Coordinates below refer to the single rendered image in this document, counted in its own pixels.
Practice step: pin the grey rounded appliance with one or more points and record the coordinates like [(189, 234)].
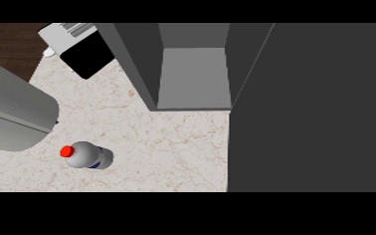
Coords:
[(22, 113)]

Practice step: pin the dark grey cabinet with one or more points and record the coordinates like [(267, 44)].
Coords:
[(193, 76)]

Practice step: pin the dark grey cabinet door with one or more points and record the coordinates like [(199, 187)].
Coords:
[(303, 113)]

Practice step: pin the white and black appliance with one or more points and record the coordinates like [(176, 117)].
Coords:
[(80, 51)]

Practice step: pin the white bottle with red cap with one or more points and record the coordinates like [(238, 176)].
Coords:
[(87, 156)]

